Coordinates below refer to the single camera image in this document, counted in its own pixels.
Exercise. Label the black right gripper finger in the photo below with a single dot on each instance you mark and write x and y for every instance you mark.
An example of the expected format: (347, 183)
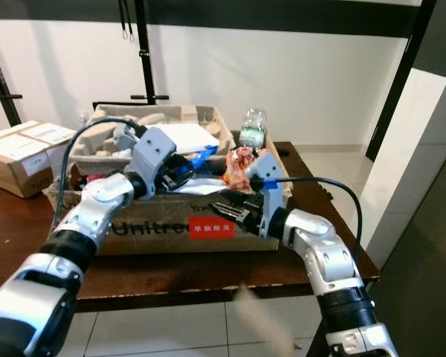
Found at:
(227, 213)
(236, 198)

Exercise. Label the blue plastic wrapper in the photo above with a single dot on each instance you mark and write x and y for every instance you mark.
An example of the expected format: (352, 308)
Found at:
(204, 158)

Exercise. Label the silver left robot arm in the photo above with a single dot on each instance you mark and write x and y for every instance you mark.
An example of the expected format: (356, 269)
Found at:
(74, 245)

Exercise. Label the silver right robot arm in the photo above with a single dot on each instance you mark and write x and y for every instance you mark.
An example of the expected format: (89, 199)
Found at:
(327, 260)

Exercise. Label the red orange snack wrapper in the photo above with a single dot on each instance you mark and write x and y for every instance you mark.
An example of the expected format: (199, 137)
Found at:
(241, 167)

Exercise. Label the white flat box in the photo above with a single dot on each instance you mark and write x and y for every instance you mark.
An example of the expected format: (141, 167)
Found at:
(193, 137)

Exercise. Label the large printed cardboard box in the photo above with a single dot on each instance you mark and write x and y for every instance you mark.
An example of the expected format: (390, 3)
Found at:
(163, 230)

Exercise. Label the clear plastic bottle green label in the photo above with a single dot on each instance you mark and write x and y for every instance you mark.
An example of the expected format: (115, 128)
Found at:
(253, 129)

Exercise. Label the grey moulded pulp tray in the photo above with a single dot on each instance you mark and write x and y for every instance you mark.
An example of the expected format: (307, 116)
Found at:
(97, 141)

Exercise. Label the black flat panel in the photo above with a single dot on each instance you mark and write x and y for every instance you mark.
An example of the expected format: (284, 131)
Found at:
(100, 105)

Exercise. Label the small cardboard box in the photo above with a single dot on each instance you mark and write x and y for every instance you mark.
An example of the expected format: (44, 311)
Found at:
(22, 160)

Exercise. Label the dark brown wooden table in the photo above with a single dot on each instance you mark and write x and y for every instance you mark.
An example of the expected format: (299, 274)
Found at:
(22, 230)

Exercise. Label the thick black slanted beam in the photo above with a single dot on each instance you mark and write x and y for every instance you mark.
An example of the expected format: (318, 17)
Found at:
(401, 74)

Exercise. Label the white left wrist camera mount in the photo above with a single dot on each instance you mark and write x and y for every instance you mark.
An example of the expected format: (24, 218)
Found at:
(150, 156)

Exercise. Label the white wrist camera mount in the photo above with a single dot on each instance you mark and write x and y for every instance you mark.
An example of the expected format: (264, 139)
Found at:
(271, 182)
(150, 156)

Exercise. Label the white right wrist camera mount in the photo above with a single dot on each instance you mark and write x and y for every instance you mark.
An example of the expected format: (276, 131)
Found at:
(271, 182)

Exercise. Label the white wall socket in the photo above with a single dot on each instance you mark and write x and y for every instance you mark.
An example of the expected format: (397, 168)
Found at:
(82, 117)

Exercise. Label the upright black metal post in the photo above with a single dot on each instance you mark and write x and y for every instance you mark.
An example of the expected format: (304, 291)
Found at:
(146, 52)

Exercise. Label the slanted black metal post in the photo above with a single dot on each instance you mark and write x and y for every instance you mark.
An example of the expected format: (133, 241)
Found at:
(1, 82)

